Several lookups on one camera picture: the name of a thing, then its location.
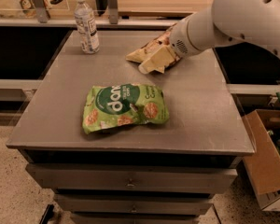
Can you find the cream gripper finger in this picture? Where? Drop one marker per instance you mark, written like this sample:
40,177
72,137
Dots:
159,60

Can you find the brown chip bag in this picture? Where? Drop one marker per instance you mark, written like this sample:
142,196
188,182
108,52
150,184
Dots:
139,55

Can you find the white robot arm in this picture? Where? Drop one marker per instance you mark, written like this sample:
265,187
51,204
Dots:
224,23

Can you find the green snack bag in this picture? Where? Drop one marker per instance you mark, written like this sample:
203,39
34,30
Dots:
119,105

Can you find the clear plastic water bottle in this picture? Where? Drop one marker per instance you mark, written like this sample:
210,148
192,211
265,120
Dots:
86,27

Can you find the grey drawer cabinet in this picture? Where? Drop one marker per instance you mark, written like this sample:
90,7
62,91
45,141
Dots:
119,147

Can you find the top cabinet drawer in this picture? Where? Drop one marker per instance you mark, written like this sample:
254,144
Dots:
131,178

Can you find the cabinet drawer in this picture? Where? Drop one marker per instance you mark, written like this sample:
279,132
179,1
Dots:
132,204
131,178

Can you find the cardboard box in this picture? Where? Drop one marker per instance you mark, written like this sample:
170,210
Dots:
263,167

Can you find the middle cabinet drawer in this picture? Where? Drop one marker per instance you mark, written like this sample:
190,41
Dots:
132,204

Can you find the metal railing frame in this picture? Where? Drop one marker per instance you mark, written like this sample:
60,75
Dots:
60,13

